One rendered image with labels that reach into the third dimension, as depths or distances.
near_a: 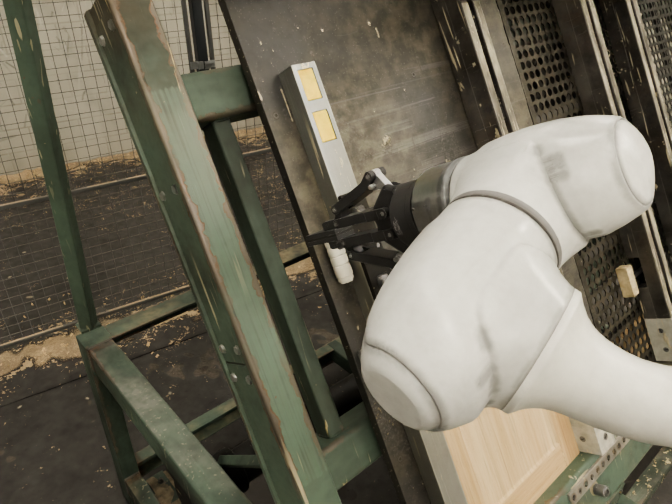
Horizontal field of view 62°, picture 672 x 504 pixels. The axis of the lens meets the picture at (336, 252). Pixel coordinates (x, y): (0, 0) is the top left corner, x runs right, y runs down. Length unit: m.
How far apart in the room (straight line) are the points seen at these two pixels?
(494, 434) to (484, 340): 0.84
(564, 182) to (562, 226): 0.03
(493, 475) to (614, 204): 0.84
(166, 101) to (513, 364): 0.59
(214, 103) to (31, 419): 2.22
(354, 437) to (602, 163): 0.71
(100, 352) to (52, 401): 1.15
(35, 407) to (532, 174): 2.74
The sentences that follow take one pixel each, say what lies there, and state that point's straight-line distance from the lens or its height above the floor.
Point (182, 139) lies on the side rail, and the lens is 0.80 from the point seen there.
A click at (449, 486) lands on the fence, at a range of 1.09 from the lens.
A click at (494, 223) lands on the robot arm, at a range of 0.42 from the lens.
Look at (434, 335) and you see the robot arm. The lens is 0.36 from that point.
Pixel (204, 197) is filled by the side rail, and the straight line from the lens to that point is 0.80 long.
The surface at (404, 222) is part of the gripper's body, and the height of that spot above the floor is 1.65.
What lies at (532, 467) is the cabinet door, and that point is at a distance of 1.31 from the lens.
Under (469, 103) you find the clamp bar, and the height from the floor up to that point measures 1.59.
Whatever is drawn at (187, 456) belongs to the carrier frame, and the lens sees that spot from 1.51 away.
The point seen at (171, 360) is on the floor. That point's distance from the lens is 3.01.
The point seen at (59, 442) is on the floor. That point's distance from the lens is 2.79.
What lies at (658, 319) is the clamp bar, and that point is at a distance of 1.72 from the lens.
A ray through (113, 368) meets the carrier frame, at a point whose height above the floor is 0.79.
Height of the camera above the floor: 1.92
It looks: 31 degrees down
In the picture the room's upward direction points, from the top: straight up
